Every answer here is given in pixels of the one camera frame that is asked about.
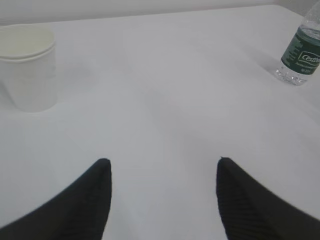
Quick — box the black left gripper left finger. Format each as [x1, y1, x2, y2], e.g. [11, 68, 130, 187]
[0, 158, 112, 240]

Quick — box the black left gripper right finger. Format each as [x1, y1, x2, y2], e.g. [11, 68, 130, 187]
[216, 157, 320, 240]

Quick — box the white paper cup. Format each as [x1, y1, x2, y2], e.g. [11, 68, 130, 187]
[0, 24, 58, 113]

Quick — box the clear bottle green label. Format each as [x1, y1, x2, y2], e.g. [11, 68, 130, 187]
[275, 2, 320, 86]

